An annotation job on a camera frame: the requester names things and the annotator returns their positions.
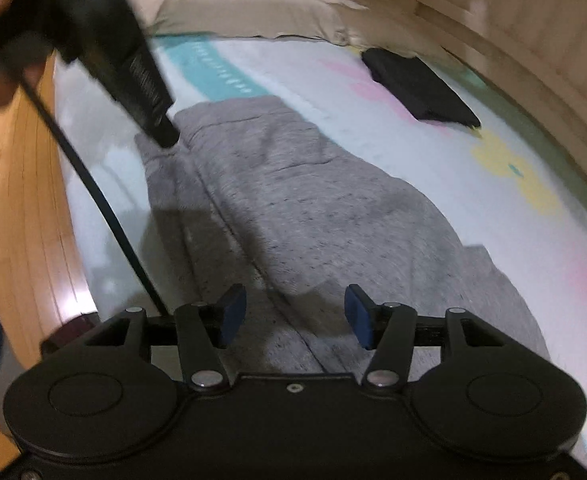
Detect floral pastel blanket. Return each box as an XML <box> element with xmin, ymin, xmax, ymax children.
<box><xmin>54</xmin><ymin>34</ymin><xmax>587</xmax><ymax>476</ymax></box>

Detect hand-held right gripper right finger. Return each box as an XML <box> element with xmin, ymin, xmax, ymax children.
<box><xmin>344</xmin><ymin>284</ymin><xmax>507</xmax><ymax>392</ymax></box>

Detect grey pants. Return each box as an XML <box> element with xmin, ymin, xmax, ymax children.
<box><xmin>134</xmin><ymin>95</ymin><xmax>549</xmax><ymax>376</ymax></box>

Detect beige pillow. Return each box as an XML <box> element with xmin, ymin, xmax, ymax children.
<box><xmin>126</xmin><ymin>0</ymin><xmax>347</xmax><ymax>43</ymax></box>
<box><xmin>313</xmin><ymin>0</ymin><xmax>454</xmax><ymax>57</ymax></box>

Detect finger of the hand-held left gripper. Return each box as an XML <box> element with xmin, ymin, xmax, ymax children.
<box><xmin>86</xmin><ymin>40</ymin><xmax>180</xmax><ymax>150</ymax></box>

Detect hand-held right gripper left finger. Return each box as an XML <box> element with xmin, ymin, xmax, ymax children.
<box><xmin>82</xmin><ymin>284</ymin><xmax>248</xmax><ymax>393</ymax></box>

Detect black folded pants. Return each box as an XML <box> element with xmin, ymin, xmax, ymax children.
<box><xmin>361</xmin><ymin>47</ymin><xmax>483</xmax><ymax>129</ymax></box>

